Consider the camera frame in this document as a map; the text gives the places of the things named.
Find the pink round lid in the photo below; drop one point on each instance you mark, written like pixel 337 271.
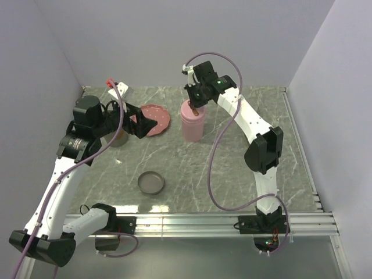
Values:
pixel 192 115

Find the grey cylindrical container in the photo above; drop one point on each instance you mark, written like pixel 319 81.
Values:
pixel 119 141

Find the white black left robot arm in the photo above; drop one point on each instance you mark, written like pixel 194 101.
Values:
pixel 46 237

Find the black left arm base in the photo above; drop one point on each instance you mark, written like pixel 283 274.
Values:
pixel 109 238

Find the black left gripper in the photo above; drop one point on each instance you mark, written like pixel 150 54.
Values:
pixel 143 125

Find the aluminium rail frame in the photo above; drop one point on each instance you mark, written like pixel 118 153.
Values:
pixel 180 233

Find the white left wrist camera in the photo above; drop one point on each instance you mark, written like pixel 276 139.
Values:
pixel 124 90

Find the pink dotted plate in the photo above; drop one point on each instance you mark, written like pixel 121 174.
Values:
pixel 159 114

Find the pink cylindrical container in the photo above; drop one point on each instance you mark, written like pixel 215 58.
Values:
pixel 192 129

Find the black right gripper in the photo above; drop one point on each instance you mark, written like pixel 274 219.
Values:
pixel 195 103

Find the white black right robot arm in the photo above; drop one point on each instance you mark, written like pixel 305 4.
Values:
pixel 265 141

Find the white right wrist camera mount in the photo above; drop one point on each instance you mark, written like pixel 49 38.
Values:
pixel 189 72

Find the grey round lid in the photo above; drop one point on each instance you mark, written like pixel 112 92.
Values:
pixel 150 183

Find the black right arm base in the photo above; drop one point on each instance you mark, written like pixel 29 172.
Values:
pixel 265 230

